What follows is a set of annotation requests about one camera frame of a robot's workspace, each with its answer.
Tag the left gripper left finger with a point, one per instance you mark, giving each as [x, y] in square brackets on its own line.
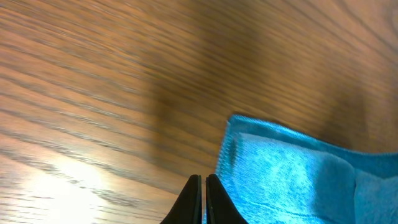
[187, 208]

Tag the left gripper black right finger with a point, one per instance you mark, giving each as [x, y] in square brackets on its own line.
[220, 209]

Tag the blue microfiber cloth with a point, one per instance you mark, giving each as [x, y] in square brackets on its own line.
[277, 175]

